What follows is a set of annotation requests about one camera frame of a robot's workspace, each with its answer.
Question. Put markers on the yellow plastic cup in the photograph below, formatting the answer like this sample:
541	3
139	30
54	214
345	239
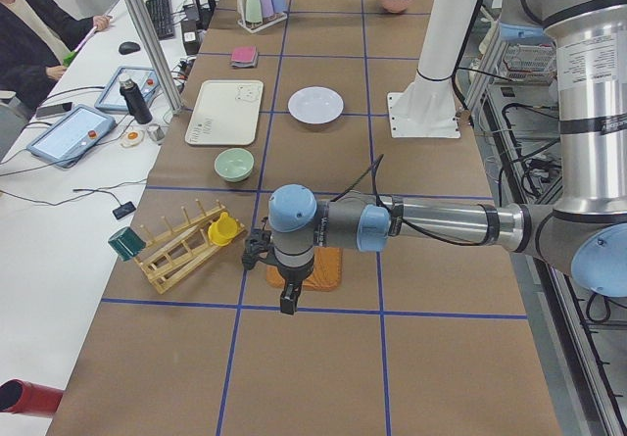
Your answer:
223	230

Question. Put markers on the purple pastel cup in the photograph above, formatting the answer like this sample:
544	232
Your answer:
267	9

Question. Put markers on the green pastel cup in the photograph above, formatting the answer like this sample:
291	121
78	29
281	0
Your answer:
253	13

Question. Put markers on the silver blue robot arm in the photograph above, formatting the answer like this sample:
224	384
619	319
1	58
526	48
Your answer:
582	235

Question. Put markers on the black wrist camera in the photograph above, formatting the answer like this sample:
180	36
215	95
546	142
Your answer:
257	249

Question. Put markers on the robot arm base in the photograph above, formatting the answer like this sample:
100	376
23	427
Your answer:
539	20

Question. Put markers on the black smartphone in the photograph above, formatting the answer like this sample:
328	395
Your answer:
54	110

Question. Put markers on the seated person in black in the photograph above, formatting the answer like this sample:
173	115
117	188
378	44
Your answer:
36	37

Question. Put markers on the white cup holder rack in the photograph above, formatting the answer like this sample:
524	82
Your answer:
241	21

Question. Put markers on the near teach pendant tablet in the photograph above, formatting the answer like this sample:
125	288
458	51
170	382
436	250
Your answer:
67	140

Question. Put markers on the black keyboard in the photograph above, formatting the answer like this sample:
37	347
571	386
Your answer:
161	17

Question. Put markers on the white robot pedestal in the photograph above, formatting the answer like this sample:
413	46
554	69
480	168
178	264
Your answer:
427	107

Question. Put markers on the pink grey cloth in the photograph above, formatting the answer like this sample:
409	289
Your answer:
244	57

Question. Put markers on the aluminium frame post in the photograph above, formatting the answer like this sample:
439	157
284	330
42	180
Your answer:
143	25

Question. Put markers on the light green bowl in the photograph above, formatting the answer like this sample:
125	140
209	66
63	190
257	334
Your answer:
234	164

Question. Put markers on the black power adapter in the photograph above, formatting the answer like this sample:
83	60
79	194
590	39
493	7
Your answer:
190	36

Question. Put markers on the far teach pendant tablet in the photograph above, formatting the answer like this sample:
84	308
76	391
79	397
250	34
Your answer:
111	100

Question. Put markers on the small black puck device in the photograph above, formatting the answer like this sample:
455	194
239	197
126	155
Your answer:
123	210

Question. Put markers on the teach pendant tablet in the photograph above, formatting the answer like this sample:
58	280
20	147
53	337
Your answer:
67	140
111	100

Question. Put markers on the wooden brown tray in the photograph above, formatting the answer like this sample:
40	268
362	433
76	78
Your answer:
327	270

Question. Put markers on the black computer mouse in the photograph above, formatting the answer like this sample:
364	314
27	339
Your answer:
129	47

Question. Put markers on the wooden dish rack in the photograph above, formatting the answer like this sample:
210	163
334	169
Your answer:
181	248

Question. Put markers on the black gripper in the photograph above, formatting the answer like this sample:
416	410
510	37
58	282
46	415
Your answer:
292	275

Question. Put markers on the red cylinder object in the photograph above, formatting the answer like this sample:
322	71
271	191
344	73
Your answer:
27	398

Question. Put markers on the cream bear tray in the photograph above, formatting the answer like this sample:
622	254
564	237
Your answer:
226	113

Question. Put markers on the black water bottle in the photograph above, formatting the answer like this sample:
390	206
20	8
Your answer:
134	100

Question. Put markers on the white ceramic plate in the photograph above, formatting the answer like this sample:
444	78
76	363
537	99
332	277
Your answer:
315	105

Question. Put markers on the white wire basket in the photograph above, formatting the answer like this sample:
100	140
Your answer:
529	63

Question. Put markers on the orange white round button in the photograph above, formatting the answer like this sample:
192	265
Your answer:
132	138

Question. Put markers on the dark green cup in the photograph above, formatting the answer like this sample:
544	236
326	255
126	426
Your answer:
126	243

